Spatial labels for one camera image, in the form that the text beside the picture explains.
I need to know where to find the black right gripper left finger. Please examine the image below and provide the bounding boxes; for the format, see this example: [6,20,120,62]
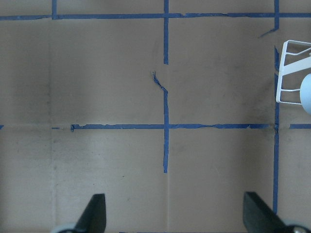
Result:
[74,194,106,233]

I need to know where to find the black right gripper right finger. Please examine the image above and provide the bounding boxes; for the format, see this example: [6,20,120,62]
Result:
[243,192,289,233]

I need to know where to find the pale blue plastic cup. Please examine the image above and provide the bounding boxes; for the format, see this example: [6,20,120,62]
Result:
[300,74,311,114]

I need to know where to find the white wire cup rack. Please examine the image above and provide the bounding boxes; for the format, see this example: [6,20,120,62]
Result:
[276,40,311,106]

